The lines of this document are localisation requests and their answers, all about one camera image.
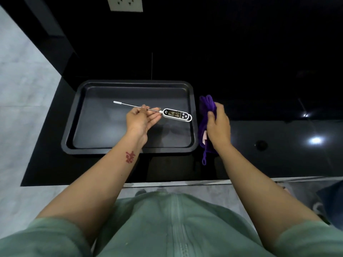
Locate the person's left hand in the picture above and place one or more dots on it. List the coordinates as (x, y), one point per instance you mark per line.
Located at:
(136, 121)

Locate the person's right hand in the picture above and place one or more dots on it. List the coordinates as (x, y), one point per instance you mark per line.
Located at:
(219, 131)

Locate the person's left thumb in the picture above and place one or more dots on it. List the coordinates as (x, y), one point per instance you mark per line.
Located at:
(140, 108)

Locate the person's right thumb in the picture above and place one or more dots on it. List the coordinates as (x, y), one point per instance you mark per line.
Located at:
(211, 117)

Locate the purple cloth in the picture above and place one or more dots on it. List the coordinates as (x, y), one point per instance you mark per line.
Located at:
(205, 109)

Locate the white digital probe thermometer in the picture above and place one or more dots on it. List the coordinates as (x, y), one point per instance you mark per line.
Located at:
(174, 114)

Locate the person's left forearm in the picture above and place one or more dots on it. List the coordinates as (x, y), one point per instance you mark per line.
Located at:
(99, 184)

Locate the person's right forearm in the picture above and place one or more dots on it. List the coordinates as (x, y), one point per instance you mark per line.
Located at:
(257, 195)

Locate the black baking tray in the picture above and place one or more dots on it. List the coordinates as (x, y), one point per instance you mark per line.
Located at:
(107, 128)

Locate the black round knob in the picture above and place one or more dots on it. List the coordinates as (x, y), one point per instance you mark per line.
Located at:
(261, 145)

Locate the green shirt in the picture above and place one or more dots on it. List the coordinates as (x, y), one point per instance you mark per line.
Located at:
(171, 227)

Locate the white shoe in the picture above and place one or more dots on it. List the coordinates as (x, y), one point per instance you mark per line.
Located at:
(319, 208)

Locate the blue denim trouser leg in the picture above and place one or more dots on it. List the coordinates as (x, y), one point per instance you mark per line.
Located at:
(333, 200)

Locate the white wall socket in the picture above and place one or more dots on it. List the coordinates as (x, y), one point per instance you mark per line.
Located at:
(124, 3)

